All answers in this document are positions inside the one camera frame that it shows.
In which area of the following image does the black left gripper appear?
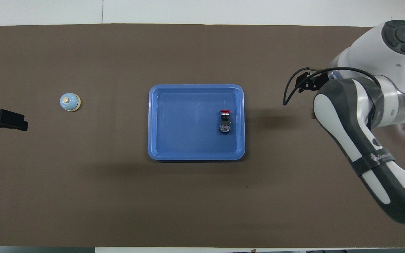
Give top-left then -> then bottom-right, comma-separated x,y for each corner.
0,108 -> 28,132

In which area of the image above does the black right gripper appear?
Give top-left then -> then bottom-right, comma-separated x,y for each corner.
296,71 -> 329,92

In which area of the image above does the red push button switch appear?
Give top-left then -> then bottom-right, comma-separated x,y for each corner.
219,110 -> 232,134

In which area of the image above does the light blue desk bell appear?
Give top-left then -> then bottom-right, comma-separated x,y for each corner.
60,93 -> 81,112

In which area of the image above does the blue plastic tray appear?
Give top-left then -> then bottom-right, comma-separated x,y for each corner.
148,84 -> 245,161

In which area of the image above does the brown table mat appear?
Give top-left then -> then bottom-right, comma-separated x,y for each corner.
0,24 -> 405,248

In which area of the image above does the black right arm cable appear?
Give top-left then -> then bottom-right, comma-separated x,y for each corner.
283,67 -> 380,129

